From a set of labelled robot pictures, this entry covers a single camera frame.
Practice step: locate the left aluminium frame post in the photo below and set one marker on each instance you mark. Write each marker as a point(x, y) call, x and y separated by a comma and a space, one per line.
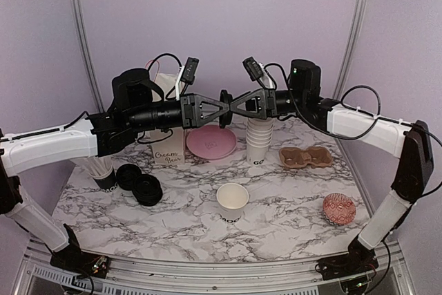
point(86, 55)

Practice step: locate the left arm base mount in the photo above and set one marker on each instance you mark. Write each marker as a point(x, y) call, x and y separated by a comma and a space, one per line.
point(72, 258)

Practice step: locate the black cup lid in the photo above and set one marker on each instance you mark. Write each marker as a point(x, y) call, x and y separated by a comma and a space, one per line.
point(225, 118)

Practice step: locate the white paper coffee cup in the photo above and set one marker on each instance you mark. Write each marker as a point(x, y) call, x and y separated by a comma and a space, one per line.
point(231, 199)

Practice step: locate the pink plate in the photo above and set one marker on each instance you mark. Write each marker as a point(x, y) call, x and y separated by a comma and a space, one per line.
point(210, 142)

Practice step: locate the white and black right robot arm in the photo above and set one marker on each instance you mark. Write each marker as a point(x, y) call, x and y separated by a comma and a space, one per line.
point(409, 142)

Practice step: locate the right aluminium frame post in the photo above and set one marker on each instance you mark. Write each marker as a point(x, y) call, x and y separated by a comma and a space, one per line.
point(354, 32)

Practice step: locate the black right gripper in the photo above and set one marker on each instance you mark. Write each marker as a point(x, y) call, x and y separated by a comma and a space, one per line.
point(266, 104)

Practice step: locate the stack of black lids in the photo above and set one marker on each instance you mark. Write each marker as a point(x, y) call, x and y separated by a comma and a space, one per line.
point(126, 176)
point(147, 190)

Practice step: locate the front stack of black lids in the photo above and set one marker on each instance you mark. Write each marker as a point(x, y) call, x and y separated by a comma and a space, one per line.
point(147, 190)

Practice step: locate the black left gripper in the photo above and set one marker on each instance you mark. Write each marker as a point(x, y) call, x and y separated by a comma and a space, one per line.
point(190, 104)

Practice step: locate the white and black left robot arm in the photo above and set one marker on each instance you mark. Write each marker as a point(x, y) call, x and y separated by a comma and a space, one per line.
point(138, 105)

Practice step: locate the front aluminium rail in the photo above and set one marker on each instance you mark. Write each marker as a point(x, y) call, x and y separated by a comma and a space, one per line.
point(144, 276)

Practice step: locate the rear stack of black lids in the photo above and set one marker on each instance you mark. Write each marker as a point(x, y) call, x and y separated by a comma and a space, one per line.
point(126, 176)

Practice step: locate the black cup holding straws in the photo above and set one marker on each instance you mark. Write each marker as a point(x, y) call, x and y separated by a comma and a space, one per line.
point(107, 182)

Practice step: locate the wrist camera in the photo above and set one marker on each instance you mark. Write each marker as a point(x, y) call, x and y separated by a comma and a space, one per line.
point(257, 73)
point(186, 76)

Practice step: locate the stack of white paper cups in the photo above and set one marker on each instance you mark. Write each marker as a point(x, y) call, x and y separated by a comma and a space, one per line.
point(258, 137)

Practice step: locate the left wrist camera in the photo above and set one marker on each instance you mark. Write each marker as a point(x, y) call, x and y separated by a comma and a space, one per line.
point(186, 76)

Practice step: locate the aluminium frame post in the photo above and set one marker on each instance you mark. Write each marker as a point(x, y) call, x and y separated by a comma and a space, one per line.
point(354, 32)
point(86, 55)

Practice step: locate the brown cardboard cup carrier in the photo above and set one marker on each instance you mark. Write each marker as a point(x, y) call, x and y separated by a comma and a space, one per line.
point(314, 156)

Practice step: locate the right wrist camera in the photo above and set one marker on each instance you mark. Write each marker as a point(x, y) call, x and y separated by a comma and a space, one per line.
point(257, 73)

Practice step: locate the white paper bag pink handles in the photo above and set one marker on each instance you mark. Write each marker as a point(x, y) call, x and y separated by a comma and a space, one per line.
point(168, 147)

